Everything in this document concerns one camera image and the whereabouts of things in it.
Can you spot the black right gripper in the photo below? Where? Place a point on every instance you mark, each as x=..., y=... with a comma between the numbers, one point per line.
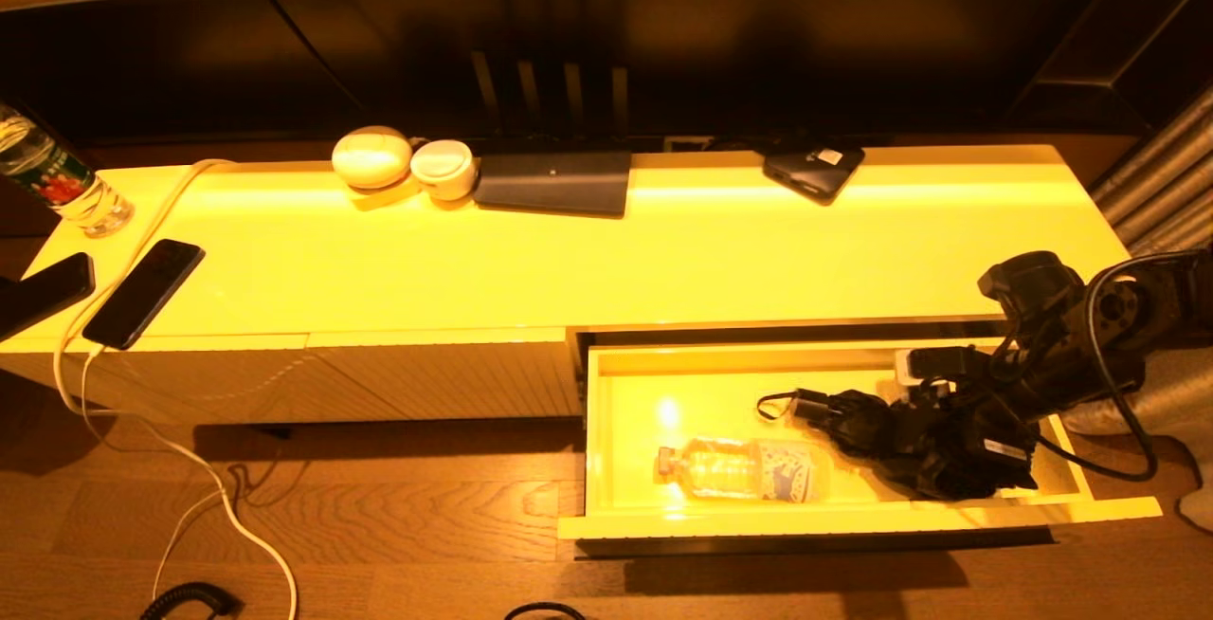
x=995, y=430

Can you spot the black umbrella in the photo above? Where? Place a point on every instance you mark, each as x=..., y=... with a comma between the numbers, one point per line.
x=881, y=430

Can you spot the clear bottle with white cap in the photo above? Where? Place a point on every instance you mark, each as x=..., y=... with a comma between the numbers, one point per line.
x=749, y=470

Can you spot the cabinet drawer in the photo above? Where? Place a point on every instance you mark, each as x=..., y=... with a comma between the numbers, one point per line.
x=625, y=392

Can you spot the cream ribbed cabinet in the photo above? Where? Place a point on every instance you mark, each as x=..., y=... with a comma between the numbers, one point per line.
x=426, y=260

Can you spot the grey curtain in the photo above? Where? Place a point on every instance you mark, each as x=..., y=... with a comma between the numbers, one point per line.
x=1166, y=203

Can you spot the small black flat device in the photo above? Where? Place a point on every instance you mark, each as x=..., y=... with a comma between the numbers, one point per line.
x=810, y=174

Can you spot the dark wooden shelf unit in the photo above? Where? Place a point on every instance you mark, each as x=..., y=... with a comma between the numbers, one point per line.
x=1137, y=42

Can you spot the black flat television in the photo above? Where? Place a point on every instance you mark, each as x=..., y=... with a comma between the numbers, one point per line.
x=663, y=51

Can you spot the dark grey flat box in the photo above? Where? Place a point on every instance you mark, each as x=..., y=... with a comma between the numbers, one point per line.
x=554, y=182

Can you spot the white round lidded jar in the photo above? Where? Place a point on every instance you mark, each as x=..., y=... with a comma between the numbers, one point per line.
x=443, y=169

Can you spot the white egg-shaped device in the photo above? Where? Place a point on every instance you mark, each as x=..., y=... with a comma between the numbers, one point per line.
x=371, y=157

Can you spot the black cabinet foot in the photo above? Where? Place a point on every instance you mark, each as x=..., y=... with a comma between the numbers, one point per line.
x=273, y=431

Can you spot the black smartphone on charger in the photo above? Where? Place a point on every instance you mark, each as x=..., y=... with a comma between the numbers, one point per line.
x=142, y=293

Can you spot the water bottle with green label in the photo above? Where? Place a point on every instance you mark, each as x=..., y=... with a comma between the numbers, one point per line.
x=64, y=184

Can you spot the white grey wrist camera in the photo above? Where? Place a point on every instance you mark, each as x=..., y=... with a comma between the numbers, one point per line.
x=933, y=364

